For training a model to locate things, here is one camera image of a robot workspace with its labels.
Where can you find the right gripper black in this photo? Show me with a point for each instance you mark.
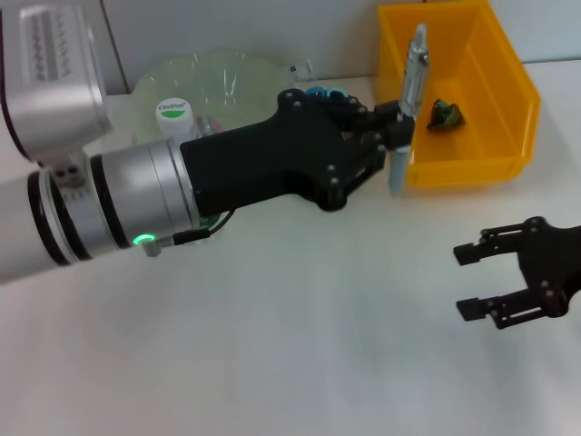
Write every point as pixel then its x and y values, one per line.
pixel 558 263

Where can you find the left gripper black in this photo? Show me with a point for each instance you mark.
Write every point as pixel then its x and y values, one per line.
pixel 281 154

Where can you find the green plastic wrapper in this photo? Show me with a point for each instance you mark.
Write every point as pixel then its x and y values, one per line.
pixel 447 115

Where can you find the grey pen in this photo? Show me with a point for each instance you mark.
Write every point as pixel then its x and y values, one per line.
pixel 415 68

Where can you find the light blue scissors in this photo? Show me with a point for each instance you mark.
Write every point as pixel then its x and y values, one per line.
pixel 336 91

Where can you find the transparent plastic ruler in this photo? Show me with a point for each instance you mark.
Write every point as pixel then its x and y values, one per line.
pixel 303 68

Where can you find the pink toy peach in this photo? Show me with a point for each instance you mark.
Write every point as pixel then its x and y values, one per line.
pixel 202 123

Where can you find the water bottle green label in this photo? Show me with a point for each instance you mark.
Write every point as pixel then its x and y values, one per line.
pixel 172 113

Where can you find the green translucent fruit bowl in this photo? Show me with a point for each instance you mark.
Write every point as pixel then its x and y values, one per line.
pixel 227 82

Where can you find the yellow plastic bin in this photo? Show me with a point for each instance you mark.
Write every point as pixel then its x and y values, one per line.
pixel 490 150

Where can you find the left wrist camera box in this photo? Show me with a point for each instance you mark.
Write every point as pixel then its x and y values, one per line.
pixel 50 91

